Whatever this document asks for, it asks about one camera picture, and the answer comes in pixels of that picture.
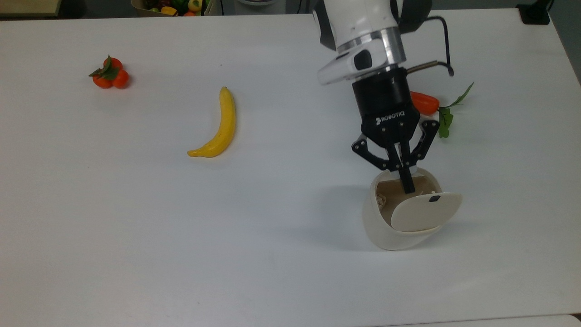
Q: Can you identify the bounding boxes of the light wooden board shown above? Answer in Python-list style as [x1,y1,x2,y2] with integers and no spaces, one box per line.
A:
[0,0,62,18]

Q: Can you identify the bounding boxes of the orange toy carrot green leaves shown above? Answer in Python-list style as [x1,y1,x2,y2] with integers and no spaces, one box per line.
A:
[410,82,475,139]

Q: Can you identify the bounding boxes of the orange toy tangerine cluster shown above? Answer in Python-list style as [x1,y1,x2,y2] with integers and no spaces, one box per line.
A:
[89,54,131,90]

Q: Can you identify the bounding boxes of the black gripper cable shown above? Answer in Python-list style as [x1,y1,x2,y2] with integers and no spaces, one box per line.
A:
[406,16,455,77]

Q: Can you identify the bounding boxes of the yellow toy banana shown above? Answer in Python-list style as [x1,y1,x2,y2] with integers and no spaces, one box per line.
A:
[187,86,237,159]

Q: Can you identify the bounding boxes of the cream round garbage bin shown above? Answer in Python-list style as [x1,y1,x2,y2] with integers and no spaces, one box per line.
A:
[362,168,454,251]

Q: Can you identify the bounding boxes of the cream garbage bin lid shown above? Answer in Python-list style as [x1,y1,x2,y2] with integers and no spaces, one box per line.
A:
[390,191,463,233]

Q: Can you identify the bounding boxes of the basket of toy fruit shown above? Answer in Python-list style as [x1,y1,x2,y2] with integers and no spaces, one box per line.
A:
[131,0,208,18]

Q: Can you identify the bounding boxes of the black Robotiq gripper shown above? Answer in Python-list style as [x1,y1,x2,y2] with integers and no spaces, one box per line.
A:
[351,67,441,194]

